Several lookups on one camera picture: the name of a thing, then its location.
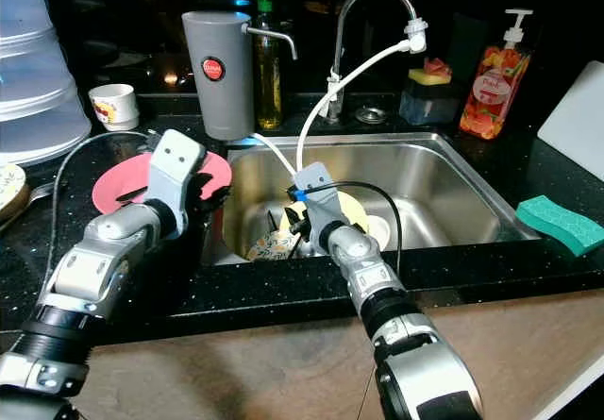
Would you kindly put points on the white printed paper cup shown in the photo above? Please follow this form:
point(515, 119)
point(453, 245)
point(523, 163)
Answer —
point(115, 109)

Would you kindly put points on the white bowl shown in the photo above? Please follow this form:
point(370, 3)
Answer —
point(379, 231)

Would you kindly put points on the dark plastic sponge holder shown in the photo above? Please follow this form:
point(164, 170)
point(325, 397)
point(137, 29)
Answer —
point(425, 107)

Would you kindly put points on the orange dish soap pump bottle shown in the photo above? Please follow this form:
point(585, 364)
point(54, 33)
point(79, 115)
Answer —
point(491, 90)

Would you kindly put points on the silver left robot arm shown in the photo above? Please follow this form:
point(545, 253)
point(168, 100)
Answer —
point(94, 278)

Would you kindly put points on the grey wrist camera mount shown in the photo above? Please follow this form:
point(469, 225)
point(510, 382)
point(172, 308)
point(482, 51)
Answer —
point(177, 165)
point(313, 186)

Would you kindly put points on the oil bottle with green cap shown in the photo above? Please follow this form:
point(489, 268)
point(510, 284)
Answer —
point(266, 90)

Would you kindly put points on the lemon print plate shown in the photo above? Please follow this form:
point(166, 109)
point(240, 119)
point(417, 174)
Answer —
point(269, 247)
point(11, 189)

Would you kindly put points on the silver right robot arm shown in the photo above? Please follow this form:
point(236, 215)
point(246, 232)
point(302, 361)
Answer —
point(368, 278)

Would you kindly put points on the yellow round plate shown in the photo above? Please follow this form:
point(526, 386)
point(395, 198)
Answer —
point(354, 214)

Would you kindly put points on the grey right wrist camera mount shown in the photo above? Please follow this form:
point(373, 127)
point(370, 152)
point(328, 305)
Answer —
point(313, 186)

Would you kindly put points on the chrome filter spout tap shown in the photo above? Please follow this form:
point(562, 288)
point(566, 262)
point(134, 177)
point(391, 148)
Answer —
point(274, 33)

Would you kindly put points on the red round plate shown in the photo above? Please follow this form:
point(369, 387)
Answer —
point(121, 176)

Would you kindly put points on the translucent plastic food cover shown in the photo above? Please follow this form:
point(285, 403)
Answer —
point(38, 99)

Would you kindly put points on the round metal drain cap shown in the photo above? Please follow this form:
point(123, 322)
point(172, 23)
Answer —
point(371, 115)

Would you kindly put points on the grey water filter canister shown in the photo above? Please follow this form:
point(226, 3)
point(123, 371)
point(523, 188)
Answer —
point(217, 99)

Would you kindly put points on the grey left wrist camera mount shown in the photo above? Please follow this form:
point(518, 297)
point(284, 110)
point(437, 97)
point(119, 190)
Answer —
point(177, 165)

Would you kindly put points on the green cleaning sponge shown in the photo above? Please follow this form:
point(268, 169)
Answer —
point(562, 224)

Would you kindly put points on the stainless steel sink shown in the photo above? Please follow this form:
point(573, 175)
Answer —
point(434, 184)

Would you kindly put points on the white cutting board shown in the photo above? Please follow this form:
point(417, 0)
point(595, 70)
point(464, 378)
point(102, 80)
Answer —
point(576, 123)

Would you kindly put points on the pink mesh scrubber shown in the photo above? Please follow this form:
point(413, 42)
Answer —
point(438, 65)

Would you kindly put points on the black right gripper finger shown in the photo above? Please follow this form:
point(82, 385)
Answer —
point(300, 241)
point(281, 227)

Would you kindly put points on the chrome gooseneck faucet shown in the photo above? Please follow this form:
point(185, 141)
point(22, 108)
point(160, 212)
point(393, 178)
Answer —
point(336, 52)

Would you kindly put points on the white faucet diverter adapter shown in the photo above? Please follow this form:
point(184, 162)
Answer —
point(415, 35)

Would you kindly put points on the yellow dish sponge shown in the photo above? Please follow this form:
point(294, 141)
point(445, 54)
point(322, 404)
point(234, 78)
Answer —
point(428, 77)

